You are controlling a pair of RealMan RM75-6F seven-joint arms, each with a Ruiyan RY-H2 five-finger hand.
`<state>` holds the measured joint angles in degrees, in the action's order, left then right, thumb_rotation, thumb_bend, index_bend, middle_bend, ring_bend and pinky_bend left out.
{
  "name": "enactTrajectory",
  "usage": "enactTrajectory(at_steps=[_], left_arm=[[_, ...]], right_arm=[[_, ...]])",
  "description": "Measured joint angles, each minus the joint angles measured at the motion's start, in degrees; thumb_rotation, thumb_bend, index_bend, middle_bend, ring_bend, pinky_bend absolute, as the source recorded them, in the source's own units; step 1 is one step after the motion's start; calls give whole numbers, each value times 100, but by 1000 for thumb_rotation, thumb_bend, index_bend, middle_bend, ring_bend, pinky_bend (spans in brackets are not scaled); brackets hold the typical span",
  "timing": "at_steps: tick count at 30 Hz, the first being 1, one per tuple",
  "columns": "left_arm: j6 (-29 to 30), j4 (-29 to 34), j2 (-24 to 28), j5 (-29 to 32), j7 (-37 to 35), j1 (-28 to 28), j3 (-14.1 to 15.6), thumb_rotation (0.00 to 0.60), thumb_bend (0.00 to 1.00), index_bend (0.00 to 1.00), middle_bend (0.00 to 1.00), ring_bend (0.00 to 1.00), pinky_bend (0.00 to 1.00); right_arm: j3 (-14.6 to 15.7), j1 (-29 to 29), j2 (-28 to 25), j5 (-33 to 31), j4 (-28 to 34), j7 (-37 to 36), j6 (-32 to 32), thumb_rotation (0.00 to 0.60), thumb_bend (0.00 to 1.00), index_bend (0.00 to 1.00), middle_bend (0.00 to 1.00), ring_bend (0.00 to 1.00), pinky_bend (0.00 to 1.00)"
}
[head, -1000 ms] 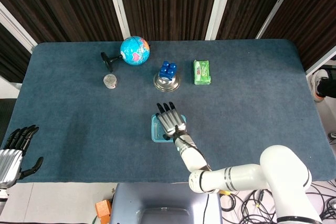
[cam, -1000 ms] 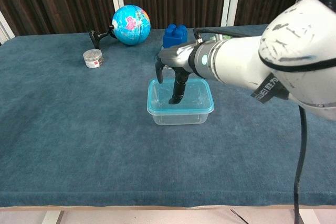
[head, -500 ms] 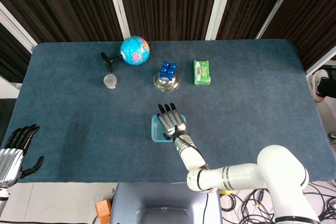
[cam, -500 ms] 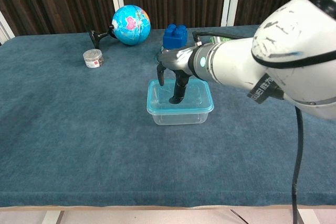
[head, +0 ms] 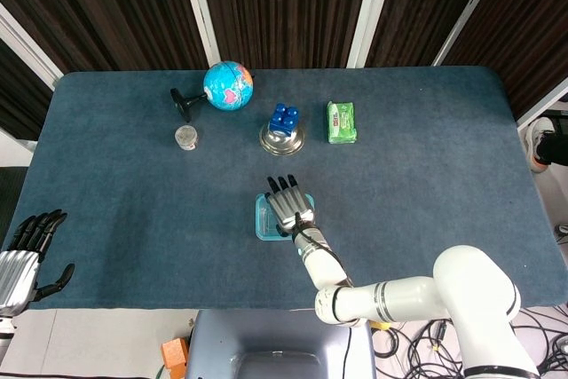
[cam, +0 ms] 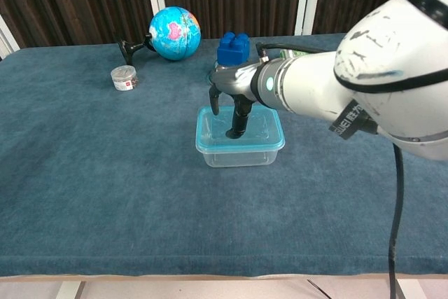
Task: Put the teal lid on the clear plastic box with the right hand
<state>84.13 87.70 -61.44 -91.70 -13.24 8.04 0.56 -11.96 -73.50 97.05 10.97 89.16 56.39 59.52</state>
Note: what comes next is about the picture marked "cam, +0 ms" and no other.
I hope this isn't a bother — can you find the green wet wipes pack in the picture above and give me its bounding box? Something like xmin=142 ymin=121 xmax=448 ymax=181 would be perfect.
xmin=279 ymin=49 xmax=309 ymax=59

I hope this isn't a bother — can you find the blue toy building block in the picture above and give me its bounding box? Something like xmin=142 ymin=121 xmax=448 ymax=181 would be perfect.
xmin=216 ymin=32 xmax=251 ymax=67

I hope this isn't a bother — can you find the blue table cloth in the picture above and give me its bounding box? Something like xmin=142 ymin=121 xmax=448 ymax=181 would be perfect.
xmin=0 ymin=32 xmax=448 ymax=277

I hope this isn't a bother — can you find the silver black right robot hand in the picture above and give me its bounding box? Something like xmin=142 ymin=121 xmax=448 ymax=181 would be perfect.
xmin=209 ymin=62 xmax=262 ymax=139

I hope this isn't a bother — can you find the blue globe on black stand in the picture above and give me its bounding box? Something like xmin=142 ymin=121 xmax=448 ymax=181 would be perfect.
xmin=117 ymin=6 xmax=202 ymax=67

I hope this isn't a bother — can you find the clear plastic container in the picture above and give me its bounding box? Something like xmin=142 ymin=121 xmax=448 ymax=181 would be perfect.
xmin=197 ymin=144 xmax=283 ymax=169

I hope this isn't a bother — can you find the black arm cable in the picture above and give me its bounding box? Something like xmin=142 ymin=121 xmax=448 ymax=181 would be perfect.
xmin=256 ymin=42 xmax=448 ymax=299

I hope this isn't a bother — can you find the blue-rimmed clear plastic lid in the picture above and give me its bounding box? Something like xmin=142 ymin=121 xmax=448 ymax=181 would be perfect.
xmin=195 ymin=104 xmax=286 ymax=155

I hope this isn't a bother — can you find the small clear round jar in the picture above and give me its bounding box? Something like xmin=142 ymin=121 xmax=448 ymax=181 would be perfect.
xmin=110 ymin=65 xmax=138 ymax=91

